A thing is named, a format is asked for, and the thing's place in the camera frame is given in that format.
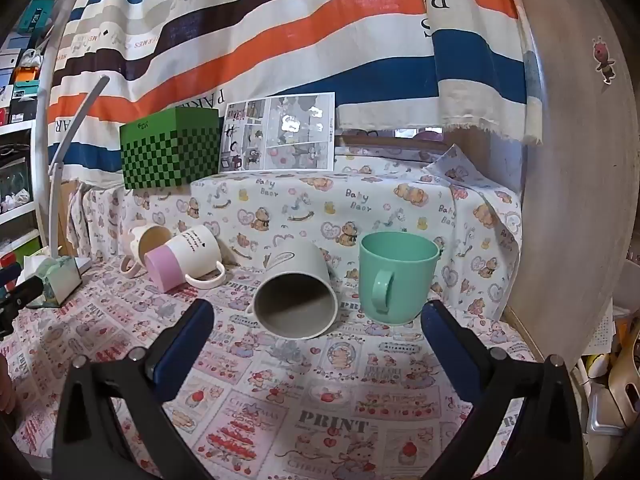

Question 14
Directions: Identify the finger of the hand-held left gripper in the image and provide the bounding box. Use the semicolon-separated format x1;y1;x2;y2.
0;262;45;339

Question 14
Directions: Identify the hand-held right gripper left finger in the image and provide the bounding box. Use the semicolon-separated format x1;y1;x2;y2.
52;299;216;480

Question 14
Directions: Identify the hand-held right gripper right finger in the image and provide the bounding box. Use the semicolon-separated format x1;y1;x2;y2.
421;300;586;480

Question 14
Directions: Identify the white and pink cup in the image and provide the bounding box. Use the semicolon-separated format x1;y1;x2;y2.
144;224;226;294

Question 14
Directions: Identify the mint green plastic cup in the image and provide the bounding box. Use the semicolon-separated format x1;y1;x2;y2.
358;231;441;326

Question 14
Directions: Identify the beige ceramic cup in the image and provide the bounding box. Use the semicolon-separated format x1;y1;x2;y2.
245;237;339;340

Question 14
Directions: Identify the person's left hand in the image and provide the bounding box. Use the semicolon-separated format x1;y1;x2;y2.
0;356;17;414

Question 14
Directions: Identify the green patterned tissue box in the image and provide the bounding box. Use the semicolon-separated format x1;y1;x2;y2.
22;255;84;309

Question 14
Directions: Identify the white shelf unit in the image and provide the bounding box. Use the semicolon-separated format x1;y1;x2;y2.
0;120;45;266

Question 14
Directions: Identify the pink printed tablecloth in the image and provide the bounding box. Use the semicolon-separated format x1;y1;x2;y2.
10;259;547;480

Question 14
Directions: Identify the white paper sheet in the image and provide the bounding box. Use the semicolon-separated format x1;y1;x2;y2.
580;304;619;357

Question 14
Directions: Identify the white curved pole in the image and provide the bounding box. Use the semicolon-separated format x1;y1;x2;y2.
31;0;97;261

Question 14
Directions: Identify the metal tray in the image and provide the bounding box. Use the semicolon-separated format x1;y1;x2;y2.
587;389;632;437

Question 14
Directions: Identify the beige plastic stool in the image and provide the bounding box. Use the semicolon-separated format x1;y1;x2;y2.
606;329;640;427

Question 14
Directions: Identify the bear print cloth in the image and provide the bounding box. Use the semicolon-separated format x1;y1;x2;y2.
65;144;524;322

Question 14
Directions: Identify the green checkered box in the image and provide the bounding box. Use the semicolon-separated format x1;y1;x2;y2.
119;106;222;191

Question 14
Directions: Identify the stack of shoe boxes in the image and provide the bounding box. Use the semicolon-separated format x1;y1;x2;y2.
0;0;56;126

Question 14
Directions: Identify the printed comic sheet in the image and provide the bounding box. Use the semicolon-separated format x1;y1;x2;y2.
219;92;337;174

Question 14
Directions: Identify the bear sticker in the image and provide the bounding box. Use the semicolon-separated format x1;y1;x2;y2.
592;36;617;85

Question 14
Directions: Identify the striped cloth curtain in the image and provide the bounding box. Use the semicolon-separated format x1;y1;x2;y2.
37;0;544;187

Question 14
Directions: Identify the cream cup with pink handle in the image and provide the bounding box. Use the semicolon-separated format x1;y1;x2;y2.
119;225;174;279

